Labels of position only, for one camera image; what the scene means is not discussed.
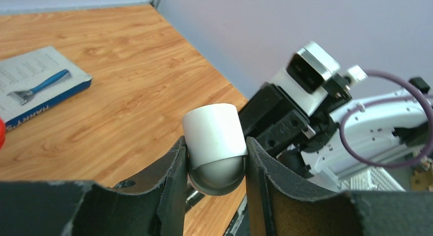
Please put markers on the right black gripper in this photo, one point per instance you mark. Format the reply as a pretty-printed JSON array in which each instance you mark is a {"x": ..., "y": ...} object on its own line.
[{"x": 273, "y": 119}]

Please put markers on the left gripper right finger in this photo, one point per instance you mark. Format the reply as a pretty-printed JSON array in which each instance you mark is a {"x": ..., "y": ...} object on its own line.
[{"x": 280, "y": 202}]

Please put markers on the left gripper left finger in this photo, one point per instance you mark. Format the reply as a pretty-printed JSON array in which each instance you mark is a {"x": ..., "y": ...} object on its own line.
[{"x": 151, "y": 202}]

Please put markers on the white pvc elbow fitting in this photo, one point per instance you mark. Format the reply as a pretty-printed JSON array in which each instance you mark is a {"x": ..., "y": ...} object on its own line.
[{"x": 216, "y": 148}]

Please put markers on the dark grey metal faucet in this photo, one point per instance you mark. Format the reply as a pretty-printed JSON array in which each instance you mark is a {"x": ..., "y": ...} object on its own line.
[{"x": 193, "y": 197}]

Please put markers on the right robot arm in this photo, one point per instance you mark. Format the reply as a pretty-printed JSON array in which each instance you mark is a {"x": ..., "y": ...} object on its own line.
[{"x": 343, "y": 137}]

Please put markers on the red plastic basket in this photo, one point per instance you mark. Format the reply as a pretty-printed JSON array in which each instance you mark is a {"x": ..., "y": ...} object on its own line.
[{"x": 2, "y": 133}]

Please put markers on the grey blue razor box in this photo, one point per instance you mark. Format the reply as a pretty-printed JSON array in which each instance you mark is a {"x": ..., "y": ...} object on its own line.
[{"x": 35, "y": 82}]

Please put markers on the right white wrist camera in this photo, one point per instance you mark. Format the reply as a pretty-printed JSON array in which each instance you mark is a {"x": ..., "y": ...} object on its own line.
[{"x": 312, "y": 74}]

